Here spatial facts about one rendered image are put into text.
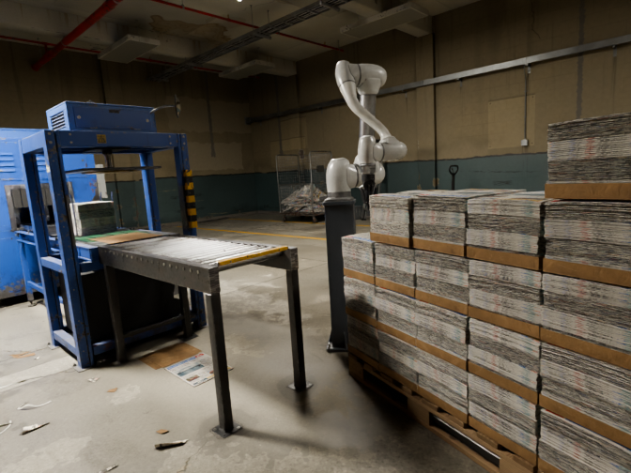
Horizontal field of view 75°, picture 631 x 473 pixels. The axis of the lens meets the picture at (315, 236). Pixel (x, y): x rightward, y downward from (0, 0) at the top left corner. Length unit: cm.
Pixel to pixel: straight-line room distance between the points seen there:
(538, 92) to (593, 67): 86
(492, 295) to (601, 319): 36
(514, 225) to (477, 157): 745
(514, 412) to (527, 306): 40
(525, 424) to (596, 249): 67
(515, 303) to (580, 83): 717
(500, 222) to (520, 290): 24
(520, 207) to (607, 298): 36
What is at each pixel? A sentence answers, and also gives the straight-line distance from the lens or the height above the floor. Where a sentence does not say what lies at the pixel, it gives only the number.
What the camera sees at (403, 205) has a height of 102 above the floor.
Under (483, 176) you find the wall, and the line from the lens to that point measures 889.
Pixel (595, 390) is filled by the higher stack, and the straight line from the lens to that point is 152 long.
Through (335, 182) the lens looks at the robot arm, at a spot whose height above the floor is 112.
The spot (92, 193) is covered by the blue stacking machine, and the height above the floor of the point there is 111.
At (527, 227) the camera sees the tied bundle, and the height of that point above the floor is 97.
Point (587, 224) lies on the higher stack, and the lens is 139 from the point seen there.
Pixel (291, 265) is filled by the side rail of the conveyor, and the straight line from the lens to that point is 219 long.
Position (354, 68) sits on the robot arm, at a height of 179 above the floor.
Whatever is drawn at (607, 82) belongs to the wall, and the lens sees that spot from 847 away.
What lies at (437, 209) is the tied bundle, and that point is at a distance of 173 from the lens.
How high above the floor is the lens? 119
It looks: 9 degrees down
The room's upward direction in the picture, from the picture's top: 4 degrees counter-clockwise
